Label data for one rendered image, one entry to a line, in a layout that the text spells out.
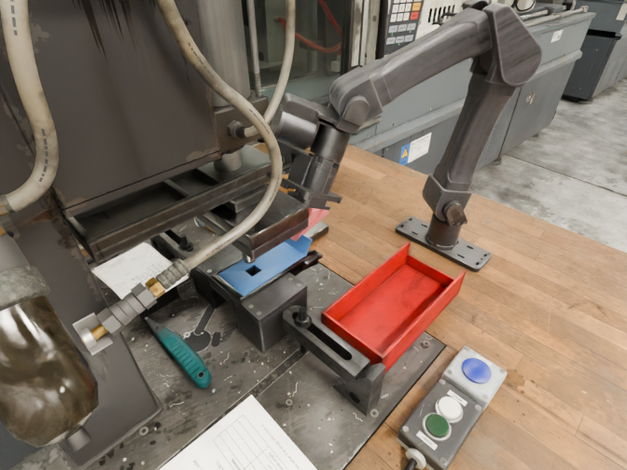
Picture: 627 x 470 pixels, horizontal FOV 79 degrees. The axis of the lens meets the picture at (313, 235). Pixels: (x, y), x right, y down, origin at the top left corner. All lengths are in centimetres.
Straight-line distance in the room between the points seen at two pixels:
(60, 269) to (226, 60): 26
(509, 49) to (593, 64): 443
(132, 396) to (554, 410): 58
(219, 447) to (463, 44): 65
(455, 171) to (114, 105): 56
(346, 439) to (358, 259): 36
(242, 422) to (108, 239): 31
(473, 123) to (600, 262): 43
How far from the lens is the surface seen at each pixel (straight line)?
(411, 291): 74
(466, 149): 73
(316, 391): 61
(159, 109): 40
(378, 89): 61
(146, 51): 38
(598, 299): 88
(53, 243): 41
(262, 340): 62
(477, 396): 61
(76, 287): 44
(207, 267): 67
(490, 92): 70
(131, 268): 77
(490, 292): 80
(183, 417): 61
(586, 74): 511
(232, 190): 50
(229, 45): 46
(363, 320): 68
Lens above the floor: 143
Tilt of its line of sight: 38 degrees down
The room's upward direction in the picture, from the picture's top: straight up
